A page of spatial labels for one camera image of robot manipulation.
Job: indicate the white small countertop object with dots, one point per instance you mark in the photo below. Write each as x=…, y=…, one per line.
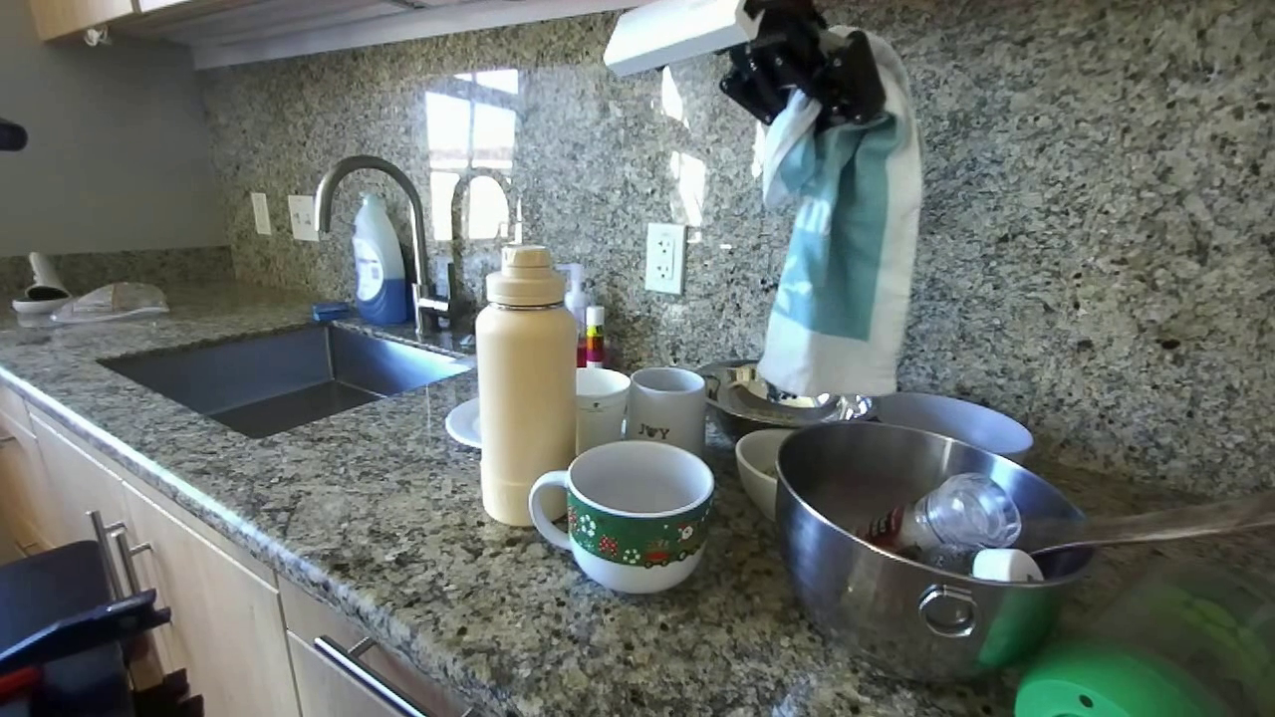
x=40, y=283

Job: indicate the large steel pot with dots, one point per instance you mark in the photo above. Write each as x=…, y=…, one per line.
x=879, y=599

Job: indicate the cream insulated water bottle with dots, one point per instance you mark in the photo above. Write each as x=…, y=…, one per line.
x=529, y=400

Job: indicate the clear plastic cup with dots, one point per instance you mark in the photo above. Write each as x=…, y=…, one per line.
x=968, y=512

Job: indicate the tall curved steel faucet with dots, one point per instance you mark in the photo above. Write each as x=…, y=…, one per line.
x=416, y=226

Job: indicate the white wall switch plate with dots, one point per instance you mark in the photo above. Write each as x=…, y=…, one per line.
x=259, y=213
x=305, y=216

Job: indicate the white wall power outlet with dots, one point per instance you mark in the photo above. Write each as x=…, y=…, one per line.
x=667, y=257

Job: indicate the grey blue bowl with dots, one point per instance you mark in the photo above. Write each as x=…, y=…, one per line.
x=962, y=423

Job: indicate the white and blue soap bottle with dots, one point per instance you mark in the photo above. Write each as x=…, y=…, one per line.
x=380, y=266

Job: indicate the wooden lower cabinet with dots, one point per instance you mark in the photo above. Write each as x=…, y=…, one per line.
x=213, y=599

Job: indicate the white round plate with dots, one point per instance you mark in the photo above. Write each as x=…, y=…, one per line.
x=462, y=423

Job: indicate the stainless steel sink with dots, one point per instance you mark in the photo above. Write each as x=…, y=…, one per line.
x=263, y=372

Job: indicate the teal and white towel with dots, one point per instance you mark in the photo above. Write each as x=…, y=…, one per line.
x=843, y=253

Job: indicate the crumpled clear plastic bag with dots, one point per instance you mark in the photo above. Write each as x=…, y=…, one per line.
x=116, y=299

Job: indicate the wooden cabinet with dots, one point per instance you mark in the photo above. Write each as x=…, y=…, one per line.
x=263, y=20
x=213, y=599

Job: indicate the small white bowl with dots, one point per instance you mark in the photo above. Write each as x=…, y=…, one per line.
x=762, y=469

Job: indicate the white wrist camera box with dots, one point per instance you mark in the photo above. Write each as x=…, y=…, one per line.
x=680, y=35

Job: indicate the white block in pot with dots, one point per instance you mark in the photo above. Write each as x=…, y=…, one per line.
x=1009, y=566

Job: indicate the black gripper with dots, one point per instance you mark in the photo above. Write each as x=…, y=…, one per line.
x=790, y=24

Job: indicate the small shiny steel bowl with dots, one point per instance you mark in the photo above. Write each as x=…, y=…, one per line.
x=736, y=392

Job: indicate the green plastic container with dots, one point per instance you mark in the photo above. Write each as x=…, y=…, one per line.
x=1141, y=662

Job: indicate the wooden upper cabinet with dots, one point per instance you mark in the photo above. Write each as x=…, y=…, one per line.
x=263, y=20

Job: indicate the white mug with green band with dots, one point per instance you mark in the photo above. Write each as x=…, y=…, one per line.
x=640, y=524

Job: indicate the plain white mug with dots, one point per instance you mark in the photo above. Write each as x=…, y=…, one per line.
x=598, y=406
x=667, y=406

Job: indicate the small orange bottle white cap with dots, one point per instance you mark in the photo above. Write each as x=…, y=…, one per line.
x=596, y=340

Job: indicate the black cart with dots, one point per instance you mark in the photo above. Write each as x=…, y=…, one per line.
x=61, y=618

